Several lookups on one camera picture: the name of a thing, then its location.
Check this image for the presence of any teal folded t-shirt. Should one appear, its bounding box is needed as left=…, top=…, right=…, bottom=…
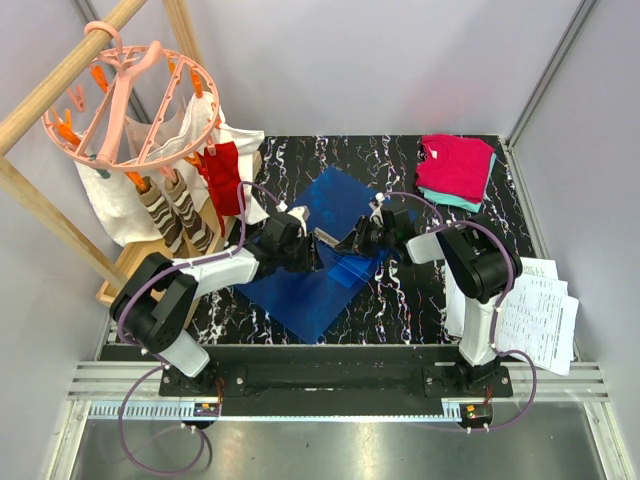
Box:
left=418, top=152, right=498, bottom=214

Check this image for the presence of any pink round clothes hanger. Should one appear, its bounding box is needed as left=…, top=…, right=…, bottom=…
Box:
left=41, top=20, right=223, bottom=174

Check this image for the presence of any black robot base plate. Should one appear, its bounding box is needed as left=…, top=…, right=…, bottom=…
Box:
left=99, top=343, right=514, bottom=421

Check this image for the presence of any red hanging cloth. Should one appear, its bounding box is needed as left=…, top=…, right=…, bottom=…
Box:
left=198, top=141, right=241, bottom=236

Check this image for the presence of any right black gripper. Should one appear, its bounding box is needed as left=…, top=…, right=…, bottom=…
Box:
left=334, top=215, right=395, bottom=260

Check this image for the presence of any white paper files stack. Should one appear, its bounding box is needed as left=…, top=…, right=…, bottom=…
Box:
left=444, top=258, right=579, bottom=376

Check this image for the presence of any blue plastic folder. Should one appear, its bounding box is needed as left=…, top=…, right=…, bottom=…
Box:
left=233, top=166, right=422, bottom=346

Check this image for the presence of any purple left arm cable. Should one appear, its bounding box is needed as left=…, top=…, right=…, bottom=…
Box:
left=117, top=180, right=289, bottom=474

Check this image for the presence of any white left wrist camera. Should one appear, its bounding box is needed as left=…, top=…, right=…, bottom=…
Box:
left=288, top=206, right=310, bottom=237

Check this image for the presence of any pink folded t-shirt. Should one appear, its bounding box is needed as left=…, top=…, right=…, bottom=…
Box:
left=416, top=134, right=495, bottom=204

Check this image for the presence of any brown striped sock right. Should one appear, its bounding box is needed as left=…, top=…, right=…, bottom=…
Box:
left=165, top=169, right=214, bottom=254

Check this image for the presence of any white hanging towel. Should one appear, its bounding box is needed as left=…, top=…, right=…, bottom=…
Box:
left=75, top=92, right=268, bottom=247

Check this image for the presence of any aluminium rail frame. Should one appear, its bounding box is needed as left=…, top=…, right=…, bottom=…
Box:
left=48, top=345, right=634, bottom=479

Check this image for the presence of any brown striped sock left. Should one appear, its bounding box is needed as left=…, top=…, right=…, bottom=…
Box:
left=137, top=176, right=188, bottom=258

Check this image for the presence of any metal folder clip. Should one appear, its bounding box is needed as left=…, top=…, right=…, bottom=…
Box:
left=313, top=227, right=340, bottom=248

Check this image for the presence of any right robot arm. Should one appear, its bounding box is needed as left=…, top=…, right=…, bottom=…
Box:
left=331, top=207, right=523, bottom=397

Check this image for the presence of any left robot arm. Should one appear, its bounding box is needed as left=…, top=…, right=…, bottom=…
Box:
left=109, top=206, right=323, bottom=396

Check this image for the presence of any brown striped sock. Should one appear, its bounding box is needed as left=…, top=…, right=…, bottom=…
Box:
left=165, top=169, right=214, bottom=254
left=137, top=176, right=188, bottom=258

